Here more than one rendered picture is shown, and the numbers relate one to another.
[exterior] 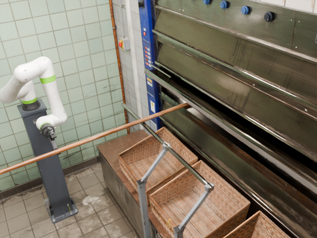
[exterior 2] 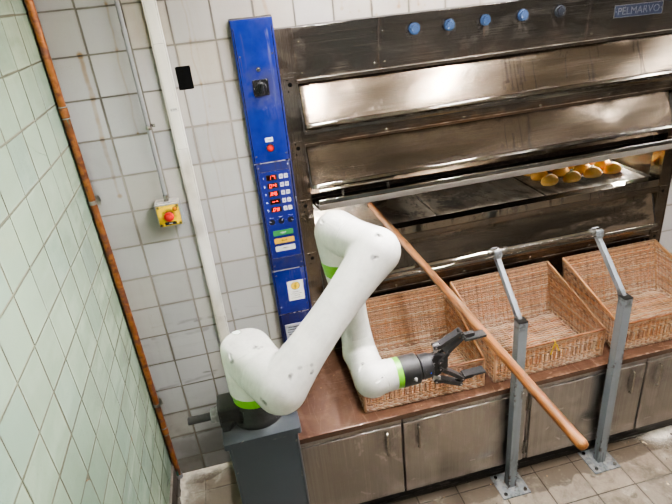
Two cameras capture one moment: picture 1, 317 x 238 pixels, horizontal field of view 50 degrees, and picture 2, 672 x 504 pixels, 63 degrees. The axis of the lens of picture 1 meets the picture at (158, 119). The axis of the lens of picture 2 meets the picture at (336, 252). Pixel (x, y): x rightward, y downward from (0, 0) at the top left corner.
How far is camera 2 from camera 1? 2.87 m
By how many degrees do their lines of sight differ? 64
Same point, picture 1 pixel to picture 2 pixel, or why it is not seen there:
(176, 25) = (367, 94)
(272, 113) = (568, 123)
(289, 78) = (591, 68)
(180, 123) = not seen: hidden behind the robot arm
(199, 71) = (430, 144)
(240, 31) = (513, 46)
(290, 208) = (595, 219)
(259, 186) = (553, 231)
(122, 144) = not seen: hidden behind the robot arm
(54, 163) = not seen: outside the picture
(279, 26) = (570, 17)
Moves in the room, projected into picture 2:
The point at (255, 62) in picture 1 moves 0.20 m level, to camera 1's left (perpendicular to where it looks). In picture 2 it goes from (543, 73) to (548, 82)
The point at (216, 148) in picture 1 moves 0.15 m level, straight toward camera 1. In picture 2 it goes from (472, 242) to (503, 246)
